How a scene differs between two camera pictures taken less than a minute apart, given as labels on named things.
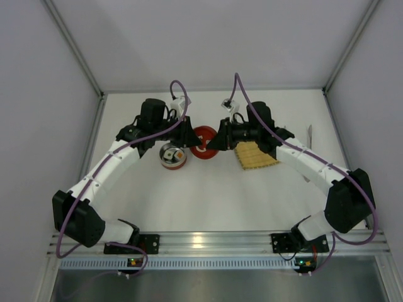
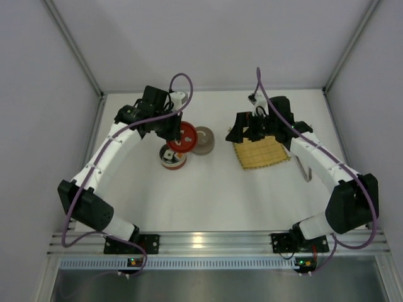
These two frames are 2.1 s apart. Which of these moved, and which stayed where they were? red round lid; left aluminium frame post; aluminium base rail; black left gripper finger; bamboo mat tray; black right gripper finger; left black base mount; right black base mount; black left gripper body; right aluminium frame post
Moved: red round lid; black right gripper finger; black left gripper finger; black left gripper body
Stayed: right black base mount; right aluminium frame post; aluminium base rail; left aluminium frame post; left black base mount; bamboo mat tray
